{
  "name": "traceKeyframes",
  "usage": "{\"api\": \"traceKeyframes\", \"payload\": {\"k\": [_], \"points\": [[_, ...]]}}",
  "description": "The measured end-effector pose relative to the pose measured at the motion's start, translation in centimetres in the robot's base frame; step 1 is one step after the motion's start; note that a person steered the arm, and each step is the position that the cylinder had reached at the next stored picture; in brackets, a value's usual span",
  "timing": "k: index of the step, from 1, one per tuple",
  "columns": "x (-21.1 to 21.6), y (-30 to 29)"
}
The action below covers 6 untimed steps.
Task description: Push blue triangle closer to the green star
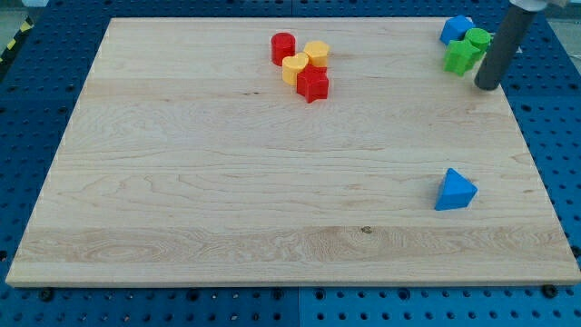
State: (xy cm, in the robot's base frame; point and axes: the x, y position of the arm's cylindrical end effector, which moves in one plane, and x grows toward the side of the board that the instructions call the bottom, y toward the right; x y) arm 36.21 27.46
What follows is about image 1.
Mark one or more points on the blue cube block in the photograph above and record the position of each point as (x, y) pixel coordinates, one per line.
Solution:
(455, 28)

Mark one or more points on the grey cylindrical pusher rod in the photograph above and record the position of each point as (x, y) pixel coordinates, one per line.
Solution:
(505, 43)

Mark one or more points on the green cylinder block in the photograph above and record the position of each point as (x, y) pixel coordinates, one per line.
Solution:
(478, 37)

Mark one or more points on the red cylinder block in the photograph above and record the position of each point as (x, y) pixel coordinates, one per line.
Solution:
(283, 44)

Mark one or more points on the red star block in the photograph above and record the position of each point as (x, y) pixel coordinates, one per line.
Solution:
(313, 83)

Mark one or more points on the wooden board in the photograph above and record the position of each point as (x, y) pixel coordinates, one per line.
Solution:
(188, 162)

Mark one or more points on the blue triangle block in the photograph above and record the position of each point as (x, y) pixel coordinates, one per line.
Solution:
(454, 192)

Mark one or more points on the green star block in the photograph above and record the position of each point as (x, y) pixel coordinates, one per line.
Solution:
(460, 57)

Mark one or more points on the yellow hexagon block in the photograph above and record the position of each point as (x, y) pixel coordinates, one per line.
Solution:
(318, 53)

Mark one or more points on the yellow heart block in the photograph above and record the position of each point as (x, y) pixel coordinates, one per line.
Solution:
(292, 66)

